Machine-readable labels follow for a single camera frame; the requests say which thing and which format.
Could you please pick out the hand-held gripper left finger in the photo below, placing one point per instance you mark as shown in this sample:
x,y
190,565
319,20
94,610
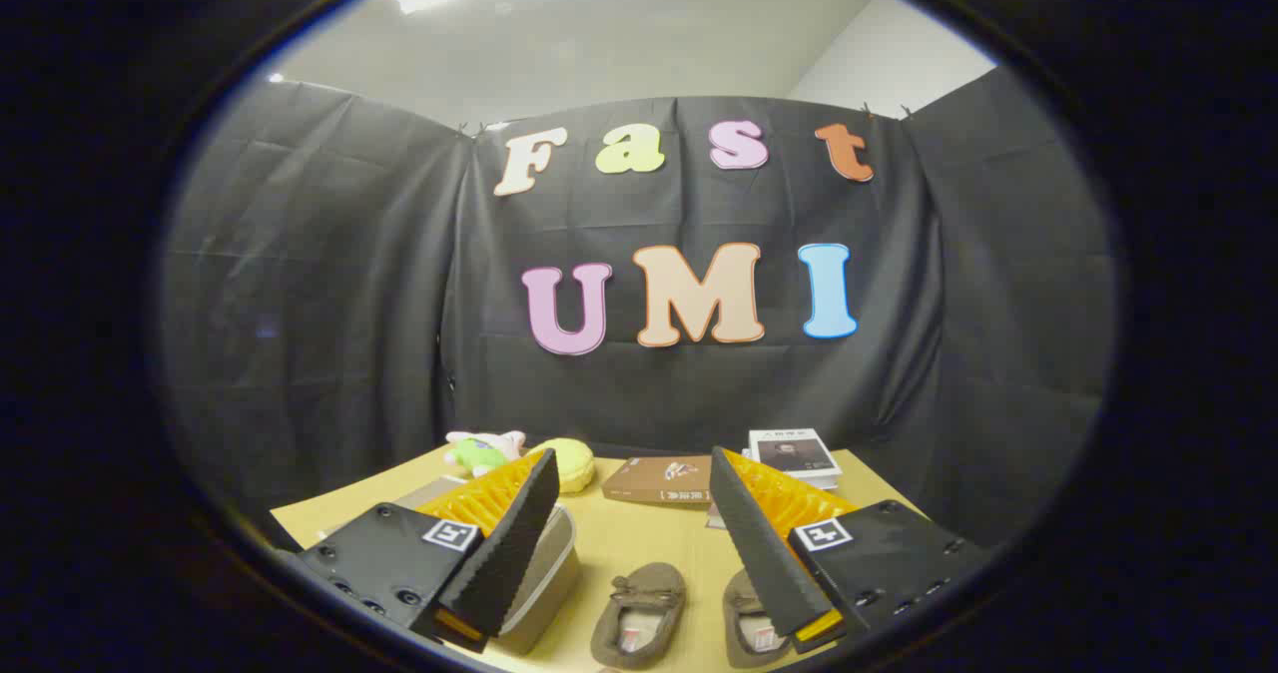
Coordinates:
x,y
514,543

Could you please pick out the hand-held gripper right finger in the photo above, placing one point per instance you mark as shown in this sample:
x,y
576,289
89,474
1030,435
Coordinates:
x,y
759,543

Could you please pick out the beige fabric storage box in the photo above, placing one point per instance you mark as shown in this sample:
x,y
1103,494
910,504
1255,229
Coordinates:
x,y
544,578

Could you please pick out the brown fuzzy bow shoe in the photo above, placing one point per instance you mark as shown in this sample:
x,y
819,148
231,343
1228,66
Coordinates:
x,y
744,623
639,613

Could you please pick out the plain white book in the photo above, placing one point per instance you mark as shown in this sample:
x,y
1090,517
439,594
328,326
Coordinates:
x,y
824,480

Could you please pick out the yellow round plush cushion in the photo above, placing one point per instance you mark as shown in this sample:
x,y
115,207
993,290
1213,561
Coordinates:
x,y
571,463

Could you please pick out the white portrait cover book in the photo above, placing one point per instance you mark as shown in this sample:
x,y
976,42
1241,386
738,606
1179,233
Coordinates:
x,y
794,451

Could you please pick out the pink and green plush toy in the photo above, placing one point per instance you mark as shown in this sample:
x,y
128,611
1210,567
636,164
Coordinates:
x,y
479,450

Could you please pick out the brown book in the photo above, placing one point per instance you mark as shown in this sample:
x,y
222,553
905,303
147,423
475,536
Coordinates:
x,y
654,478

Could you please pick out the black backdrop cloth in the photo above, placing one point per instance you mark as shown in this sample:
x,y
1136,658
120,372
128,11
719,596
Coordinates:
x,y
349,304

